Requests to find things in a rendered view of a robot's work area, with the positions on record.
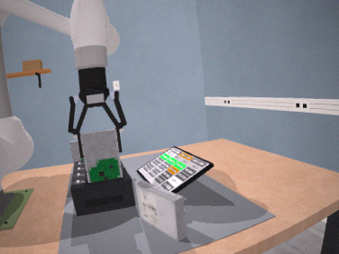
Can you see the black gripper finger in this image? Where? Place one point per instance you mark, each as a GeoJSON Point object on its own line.
{"type": "Point", "coordinates": [115, 95]}
{"type": "Point", "coordinates": [73, 100]}

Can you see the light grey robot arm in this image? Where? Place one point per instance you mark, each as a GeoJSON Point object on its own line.
{"type": "Point", "coordinates": [89, 29]}

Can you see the black-framed status screen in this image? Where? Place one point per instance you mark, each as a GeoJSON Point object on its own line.
{"type": "Point", "coordinates": [174, 169]}

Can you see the white hard drive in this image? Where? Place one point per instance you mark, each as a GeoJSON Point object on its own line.
{"type": "Point", "coordinates": [101, 155]}
{"type": "Point", "coordinates": [75, 151]}
{"type": "Point", "coordinates": [162, 209]}

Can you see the black drive dock housing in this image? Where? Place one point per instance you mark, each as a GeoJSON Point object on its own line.
{"type": "Point", "coordinates": [100, 196]}

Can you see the grey flat mat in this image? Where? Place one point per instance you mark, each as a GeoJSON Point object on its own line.
{"type": "Point", "coordinates": [213, 211]}

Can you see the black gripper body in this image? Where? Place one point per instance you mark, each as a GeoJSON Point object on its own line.
{"type": "Point", "coordinates": [90, 77]}

